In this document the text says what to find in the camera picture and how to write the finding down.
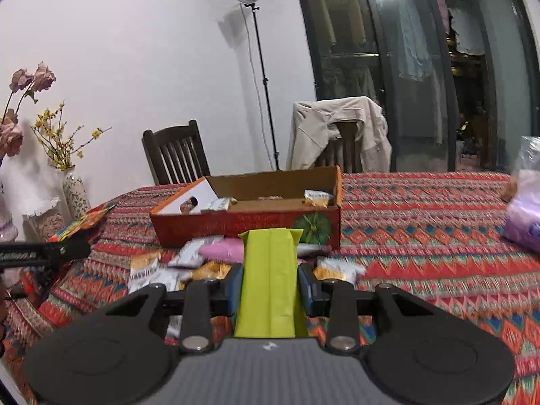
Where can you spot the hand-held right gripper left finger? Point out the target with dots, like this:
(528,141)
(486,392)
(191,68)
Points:
(236,291)

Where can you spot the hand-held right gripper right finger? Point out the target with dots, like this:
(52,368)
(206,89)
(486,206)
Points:
(304,291)

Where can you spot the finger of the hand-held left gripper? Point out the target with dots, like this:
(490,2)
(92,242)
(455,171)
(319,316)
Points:
(71,248)

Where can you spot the green snack packet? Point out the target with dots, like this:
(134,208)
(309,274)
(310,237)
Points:
(270,278)

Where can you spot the purple snack packet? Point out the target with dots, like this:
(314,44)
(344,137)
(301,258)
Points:
(221,253)

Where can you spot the dark and white snack packet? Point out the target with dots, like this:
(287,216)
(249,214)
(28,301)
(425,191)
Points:
(314,251)

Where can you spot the orange cardboard box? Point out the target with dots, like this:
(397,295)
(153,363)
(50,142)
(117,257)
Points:
(236,223)

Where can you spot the white and gold snack packet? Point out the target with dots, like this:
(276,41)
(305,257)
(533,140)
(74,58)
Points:
(143,272)

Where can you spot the colourful snack bag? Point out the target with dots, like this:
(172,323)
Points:
(84,221)

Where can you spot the translucent container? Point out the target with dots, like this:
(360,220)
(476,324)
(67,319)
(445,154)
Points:
(46,221)

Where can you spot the pale pink vase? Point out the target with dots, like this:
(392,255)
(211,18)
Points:
(6,219)

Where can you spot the patterned white vase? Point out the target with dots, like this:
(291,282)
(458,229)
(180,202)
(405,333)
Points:
(76,194)

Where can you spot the yellow flower branches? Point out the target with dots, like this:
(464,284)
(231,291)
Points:
(59,143)

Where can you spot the patterned red tablecloth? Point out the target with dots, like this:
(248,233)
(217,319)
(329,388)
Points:
(422,228)

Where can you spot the dark wooden chair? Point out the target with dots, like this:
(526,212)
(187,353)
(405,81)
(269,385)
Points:
(175,152)

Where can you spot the beige jacket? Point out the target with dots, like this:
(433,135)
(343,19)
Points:
(308,135)

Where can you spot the pink dried flowers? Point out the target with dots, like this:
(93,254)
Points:
(25,80)

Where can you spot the glass door wardrobe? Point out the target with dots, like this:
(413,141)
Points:
(379,93)

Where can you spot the purple tissue pack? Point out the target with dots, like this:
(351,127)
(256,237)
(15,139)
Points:
(525,225)

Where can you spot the clear plastic bag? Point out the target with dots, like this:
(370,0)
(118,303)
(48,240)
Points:
(529,152)

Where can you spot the light blue hanging garment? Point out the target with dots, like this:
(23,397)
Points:
(415,38)

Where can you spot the beige hanging garments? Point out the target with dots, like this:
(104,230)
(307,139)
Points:
(341,12)

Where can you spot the white hanging garment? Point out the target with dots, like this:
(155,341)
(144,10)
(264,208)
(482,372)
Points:
(466,29)

